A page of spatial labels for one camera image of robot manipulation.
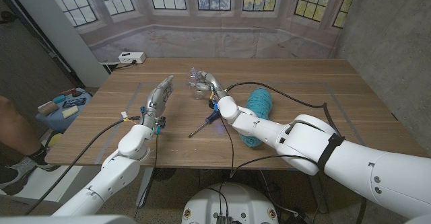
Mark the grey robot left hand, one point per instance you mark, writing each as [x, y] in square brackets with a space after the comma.
[156, 99]

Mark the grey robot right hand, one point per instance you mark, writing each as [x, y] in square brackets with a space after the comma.
[210, 82]

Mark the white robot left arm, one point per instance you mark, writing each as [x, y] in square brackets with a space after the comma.
[114, 170]

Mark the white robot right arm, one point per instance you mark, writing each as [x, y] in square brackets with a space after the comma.
[336, 153]

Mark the teal yarn skein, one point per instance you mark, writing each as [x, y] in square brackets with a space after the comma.
[259, 106]

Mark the white power strip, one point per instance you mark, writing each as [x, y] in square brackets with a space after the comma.
[132, 57]

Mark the printed window backdrop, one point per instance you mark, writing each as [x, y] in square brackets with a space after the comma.
[215, 32]

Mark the black floor fan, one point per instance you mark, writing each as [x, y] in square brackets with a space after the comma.
[164, 173]

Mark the yellow sponge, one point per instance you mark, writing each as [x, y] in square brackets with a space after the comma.
[70, 112]

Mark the grey metal table leg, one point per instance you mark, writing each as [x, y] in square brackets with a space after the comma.
[144, 187]
[320, 193]

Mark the small red block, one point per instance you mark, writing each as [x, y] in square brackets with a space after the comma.
[68, 91]

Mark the small teal block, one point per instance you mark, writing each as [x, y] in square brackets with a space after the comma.
[59, 99]

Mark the blue stool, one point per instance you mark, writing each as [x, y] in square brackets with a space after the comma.
[57, 122]

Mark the brown twine roll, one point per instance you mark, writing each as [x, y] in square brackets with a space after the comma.
[48, 108]

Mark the yellow black floor object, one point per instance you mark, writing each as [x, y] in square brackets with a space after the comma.
[54, 139]

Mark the white slanted pillar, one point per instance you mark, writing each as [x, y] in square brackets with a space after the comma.
[64, 32]

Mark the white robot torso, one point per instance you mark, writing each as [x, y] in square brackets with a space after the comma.
[235, 200]

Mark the white floor mat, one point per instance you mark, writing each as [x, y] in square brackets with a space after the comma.
[43, 183]

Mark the person bare leg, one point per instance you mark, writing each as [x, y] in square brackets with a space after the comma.
[13, 130]

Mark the grey black sneaker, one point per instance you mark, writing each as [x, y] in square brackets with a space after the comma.
[20, 168]

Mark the black power brick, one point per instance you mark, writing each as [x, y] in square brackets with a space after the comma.
[298, 219]

